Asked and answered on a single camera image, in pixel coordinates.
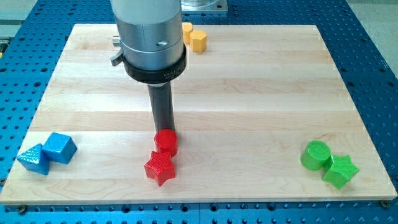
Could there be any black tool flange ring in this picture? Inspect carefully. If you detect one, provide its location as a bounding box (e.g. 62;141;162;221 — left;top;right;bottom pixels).
122;44;187;84

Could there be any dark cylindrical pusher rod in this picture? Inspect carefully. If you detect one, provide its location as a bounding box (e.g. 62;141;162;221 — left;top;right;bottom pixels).
147;82;175;132

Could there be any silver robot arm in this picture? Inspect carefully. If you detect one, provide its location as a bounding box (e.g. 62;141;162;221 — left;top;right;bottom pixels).
111;0;187;131

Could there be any wooden board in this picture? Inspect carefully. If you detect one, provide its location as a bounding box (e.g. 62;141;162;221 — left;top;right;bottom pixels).
1;24;397;205

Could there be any red cylinder block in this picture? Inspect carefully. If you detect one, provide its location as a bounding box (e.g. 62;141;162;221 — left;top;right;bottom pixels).
154;129;178;157

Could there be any yellow hexagon block front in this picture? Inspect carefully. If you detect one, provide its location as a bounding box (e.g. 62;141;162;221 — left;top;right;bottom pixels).
189;30;207;52

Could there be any yellow block rear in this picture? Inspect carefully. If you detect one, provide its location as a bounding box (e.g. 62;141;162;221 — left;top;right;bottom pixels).
182;22;193;44

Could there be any red star block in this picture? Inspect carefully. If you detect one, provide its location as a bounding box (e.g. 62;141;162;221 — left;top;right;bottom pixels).
144;151;176;187

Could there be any blue cube block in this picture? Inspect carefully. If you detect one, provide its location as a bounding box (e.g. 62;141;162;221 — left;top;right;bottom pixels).
42;133;78;164

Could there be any blue triangular block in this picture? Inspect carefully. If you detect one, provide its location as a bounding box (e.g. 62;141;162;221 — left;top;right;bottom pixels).
17;144;50;175

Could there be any green cylinder block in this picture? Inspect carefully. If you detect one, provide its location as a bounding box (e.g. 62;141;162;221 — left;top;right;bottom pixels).
300;141;331;170

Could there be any green star block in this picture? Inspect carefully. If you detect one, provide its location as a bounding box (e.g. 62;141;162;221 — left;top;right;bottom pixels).
322;154;360;189

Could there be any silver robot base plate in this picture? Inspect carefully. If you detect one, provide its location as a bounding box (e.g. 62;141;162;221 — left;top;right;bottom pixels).
181;0;228;12

